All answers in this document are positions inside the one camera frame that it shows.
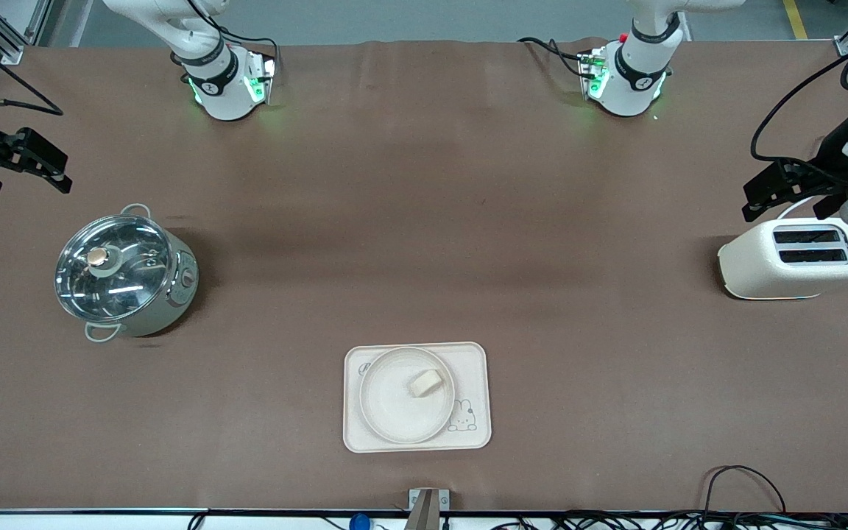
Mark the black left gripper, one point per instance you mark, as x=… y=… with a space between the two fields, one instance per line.
x=830 y=160

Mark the pale steamed bun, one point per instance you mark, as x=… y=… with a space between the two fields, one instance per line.
x=425 y=383

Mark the cream round plate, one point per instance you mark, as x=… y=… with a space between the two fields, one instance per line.
x=394 y=408

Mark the cream two-slot toaster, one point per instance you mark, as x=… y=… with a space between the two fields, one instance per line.
x=770 y=276

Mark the glass pot lid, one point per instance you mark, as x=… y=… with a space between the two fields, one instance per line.
x=129 y=287

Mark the steel pot with glass lid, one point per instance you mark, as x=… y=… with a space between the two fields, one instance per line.
x=174 y=302

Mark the cream rabbit print tray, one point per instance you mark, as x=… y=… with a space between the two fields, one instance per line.
x=472 y=361

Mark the brown table mat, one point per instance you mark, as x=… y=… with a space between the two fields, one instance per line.
x=424 y=184

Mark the blue round cap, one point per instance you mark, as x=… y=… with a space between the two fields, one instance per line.
x=359 y=523

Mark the grey metal camera bracket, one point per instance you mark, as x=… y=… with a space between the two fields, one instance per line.
x=428 y=508

